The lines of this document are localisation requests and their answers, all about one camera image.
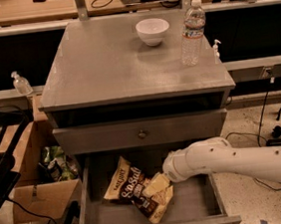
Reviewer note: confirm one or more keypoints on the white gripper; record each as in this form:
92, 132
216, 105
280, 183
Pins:
170, 168

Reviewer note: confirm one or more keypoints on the brown and cream chip bag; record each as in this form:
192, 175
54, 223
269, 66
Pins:
127, 185

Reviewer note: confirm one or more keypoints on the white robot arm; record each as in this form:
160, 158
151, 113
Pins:
215, 155

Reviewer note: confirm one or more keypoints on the open grey middle drawer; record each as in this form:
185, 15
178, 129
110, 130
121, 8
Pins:
194, 201

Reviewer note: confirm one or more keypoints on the closed grey top drawer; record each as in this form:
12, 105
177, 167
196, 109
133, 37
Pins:
138, 133

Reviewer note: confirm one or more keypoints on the grey wooden drawer cabinet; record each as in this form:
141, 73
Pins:
103, 72

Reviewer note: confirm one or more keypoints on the green snack bags in box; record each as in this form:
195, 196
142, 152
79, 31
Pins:
55, 165

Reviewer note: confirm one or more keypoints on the open cardboard box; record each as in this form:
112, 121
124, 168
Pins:
36, 199

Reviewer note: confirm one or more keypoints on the small white pump bottle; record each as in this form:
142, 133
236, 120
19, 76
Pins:
215, 46

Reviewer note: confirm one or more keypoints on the clear plastic water bottle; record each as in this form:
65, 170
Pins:
192, 33

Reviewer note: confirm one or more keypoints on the white ceramic bowl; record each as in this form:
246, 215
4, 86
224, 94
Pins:
152, 31

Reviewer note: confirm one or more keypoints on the clear hand sanitizer bottle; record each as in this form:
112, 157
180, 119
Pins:
21, 84

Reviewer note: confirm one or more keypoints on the wooden back table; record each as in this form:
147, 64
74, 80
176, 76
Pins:
18, 12

